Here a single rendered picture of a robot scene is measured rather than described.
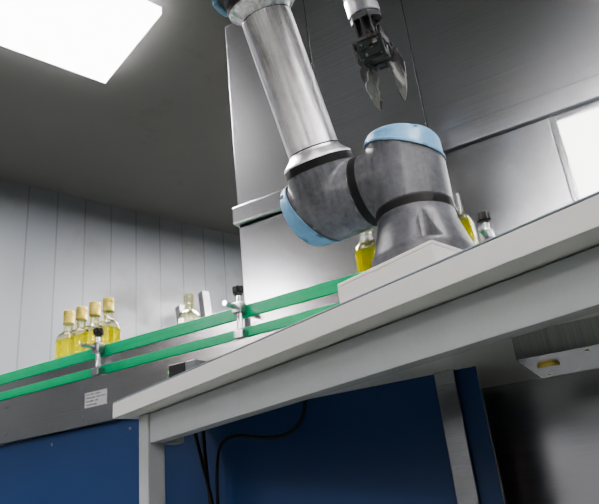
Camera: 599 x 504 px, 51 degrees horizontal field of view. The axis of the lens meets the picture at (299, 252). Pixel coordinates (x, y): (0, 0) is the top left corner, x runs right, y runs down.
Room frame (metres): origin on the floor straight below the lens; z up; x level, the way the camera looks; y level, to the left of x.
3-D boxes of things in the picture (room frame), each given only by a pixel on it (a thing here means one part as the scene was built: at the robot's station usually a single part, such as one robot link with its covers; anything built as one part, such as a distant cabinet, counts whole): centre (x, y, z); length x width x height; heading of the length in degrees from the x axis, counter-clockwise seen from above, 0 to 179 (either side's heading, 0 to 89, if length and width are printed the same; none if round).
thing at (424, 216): (0.85, -0.18, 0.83); 0.15 x 0.15 x 0.10
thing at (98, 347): (1.64, 0.58, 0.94); 0.07 x 0.04 x 0.13; 153
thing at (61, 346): (1.92, 0.75, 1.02); 0.06 x 0.06 x 0.28; 63
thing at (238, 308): (1.42, 0.17, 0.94); 0.07 x 0.04 x 0.13; 153
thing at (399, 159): (0.86, -0.17, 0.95); 0.13 x 0.12 x 0.14; 56
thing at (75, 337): (1.90, 0.70, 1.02); 0.06 x 0.06 x 0.28; 63
